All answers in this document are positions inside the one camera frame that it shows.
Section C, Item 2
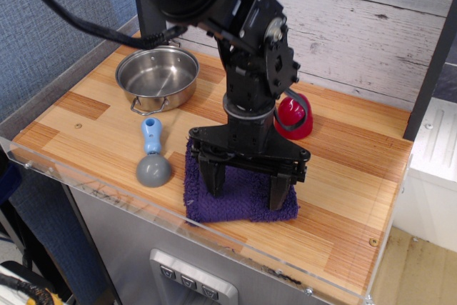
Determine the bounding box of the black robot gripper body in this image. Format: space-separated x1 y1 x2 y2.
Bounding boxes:
189 113 311 184

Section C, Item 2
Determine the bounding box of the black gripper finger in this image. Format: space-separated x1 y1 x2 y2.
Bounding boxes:
199 160 226 197
269 174 291 211

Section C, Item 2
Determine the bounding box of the dark purple terry cloth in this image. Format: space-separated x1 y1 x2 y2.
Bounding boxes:
184 139 299 223

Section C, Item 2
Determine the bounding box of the red plastic dome cup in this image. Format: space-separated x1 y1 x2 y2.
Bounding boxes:
274 94 313 140

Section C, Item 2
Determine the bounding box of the small stainless steel pot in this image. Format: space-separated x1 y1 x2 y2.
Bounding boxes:
115 46 200 116

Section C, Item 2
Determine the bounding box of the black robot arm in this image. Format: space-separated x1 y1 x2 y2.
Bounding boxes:
149 0 311 210

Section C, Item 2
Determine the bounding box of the clear acrylic table guard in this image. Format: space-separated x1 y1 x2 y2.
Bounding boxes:
1 16 412 304

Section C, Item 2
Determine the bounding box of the blue grey ice cream scoop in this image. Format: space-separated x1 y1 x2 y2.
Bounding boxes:
136 118 172 188

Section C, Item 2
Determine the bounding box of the stainless steel cabinet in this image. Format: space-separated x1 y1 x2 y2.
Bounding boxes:
66 186 323 304

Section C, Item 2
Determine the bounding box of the silver button control panel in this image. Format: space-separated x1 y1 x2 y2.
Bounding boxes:
149 249 238 304

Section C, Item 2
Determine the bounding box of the white ribbed appliance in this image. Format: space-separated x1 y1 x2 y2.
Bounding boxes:
393 98 456 251

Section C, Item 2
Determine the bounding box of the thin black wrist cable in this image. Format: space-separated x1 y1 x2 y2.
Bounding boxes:
273 86 309 133

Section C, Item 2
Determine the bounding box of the black sleeved cable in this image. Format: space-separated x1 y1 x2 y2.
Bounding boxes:
14 0 189 49

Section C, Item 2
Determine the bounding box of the left dark metal post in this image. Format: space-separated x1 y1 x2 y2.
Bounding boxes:
135 0 166 39

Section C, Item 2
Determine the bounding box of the dark metal post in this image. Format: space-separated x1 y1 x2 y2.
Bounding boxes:
135 0 166 39
403 0 456 141

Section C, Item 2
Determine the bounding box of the right dark metal post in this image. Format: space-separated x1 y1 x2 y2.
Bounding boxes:
403 0 456 141

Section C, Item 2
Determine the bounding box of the yellow black braided cable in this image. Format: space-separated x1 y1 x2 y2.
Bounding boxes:
0 272 61 305

